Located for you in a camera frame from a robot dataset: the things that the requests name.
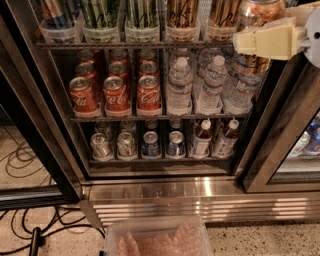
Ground red cola can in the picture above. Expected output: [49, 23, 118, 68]
[103, 76, 130, 117]
[137, 75, 162, 116]
[69, 77, 100, 118]

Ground red cola can front right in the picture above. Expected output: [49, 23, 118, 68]
[137, 75, 162, 116]

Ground tea bottle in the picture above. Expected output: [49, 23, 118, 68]
[212, 119, 239, 159]
[190, 119, 212, 159]

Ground water bottle front middle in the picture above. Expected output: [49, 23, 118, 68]
[196, 55, 227, 115]

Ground water bottle front right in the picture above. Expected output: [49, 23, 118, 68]
[222, 69, 262, 115]

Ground blue red tall can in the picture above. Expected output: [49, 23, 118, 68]
[35, 0, 82, 44]

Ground tea bottle right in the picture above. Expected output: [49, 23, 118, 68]
[212, 119, 239, 159]

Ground red cola can front left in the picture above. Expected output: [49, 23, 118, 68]
[69, 77, 100, 118]

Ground blue can front right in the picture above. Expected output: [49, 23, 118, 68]
[166, 131, 186, 159]

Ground middle wire shelf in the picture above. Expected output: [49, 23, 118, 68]
[71, 113, 249, 123]

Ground top wire shelf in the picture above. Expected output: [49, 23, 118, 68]
[35, 41, 232, 50]

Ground black floor cables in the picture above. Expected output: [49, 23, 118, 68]
[0, 205, 106, 256]

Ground tea bottle left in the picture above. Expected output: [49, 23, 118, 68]
[190, 119, 212, 159]

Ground green tall can right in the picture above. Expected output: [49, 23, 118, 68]
[125, 0, 160, 42]

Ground right fridge door frame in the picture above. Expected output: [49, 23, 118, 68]
[235, 55, 320, 193]

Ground green tall can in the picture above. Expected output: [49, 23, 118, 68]
[80, 0, 121, 43]
[125, 0, 160, 42]

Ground steel fridge base grille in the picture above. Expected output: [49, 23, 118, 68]
[79, 177, 320, 228]

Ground clear plastic bin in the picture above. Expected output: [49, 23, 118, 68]
[104, 216, 213, 256]

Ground blue can front left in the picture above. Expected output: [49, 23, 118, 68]
[141, 131, 161, 159]

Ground water bottle front left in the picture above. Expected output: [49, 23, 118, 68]
[166, 57, 193, 116]

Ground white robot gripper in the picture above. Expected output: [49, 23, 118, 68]
[233, 1, 320, 68]

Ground silver can front right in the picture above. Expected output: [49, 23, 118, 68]
[117, 132, 137, 161]

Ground water bottle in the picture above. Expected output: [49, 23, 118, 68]
[166, 57, 193, 116]
[222, 69, 262, 115]
[196, 55, 227, 115]

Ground silver can front left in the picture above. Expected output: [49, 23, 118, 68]
[90, 133, 113, 162]

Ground silver can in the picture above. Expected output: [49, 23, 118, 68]
[90, 133, 113, 162]
[117, 132, 137, 161]

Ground red cola can front middle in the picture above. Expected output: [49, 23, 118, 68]
[103, 76, 130, 117]

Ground green tall can left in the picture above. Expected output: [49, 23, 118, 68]
[80, 0, 121, 43]

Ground wire shelf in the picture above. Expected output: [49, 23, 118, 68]
[35, 41, 232, 50]
[71, 113, 249, 123]

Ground left fridge door frame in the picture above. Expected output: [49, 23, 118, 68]
[0, 0, 83, 209]

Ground fridge door frame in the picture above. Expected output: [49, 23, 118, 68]
[0, 0, 83, 209]
[235, 55, 320, 193]

